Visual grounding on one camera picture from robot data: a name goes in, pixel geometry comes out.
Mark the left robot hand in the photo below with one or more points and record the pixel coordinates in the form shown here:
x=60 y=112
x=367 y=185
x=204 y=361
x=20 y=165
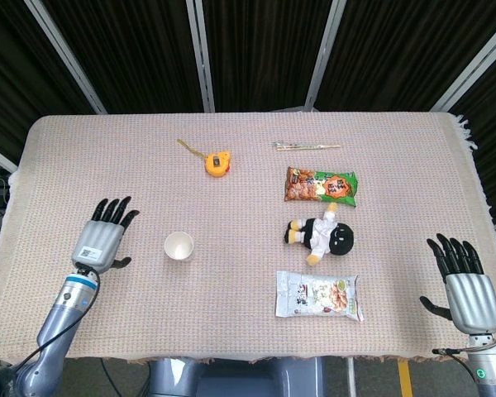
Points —
x=97 y=244

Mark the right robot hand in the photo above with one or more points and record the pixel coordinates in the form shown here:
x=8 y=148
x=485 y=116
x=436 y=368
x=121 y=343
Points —
x=471 y=293

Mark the white paper cup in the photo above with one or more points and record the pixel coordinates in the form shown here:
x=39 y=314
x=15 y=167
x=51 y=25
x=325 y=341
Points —
x=178 y=245

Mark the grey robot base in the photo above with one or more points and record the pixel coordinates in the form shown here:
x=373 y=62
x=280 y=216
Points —
x=235 y=378

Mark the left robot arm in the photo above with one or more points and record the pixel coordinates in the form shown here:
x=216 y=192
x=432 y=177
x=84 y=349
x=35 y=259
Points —
x=51 y=326

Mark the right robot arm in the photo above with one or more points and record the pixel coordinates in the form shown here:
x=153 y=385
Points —
x=489 y=364

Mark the orange tape measure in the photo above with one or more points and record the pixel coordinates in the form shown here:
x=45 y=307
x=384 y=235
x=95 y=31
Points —
x=217 y=162

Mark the white snack bag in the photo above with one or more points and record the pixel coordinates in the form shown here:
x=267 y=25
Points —
x=318 y=295

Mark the plush doll white robe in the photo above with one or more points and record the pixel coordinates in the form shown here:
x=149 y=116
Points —
x=320 y=235

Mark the green orange snack bag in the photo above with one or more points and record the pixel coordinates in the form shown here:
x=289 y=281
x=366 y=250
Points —
x=320 y=186

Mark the beige woven tablecloth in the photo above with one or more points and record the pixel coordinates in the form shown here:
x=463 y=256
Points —
x=239 y=124

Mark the wooden chopsticks in wrapper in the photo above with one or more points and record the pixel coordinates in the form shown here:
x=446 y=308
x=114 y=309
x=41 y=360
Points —
x=301 y=145

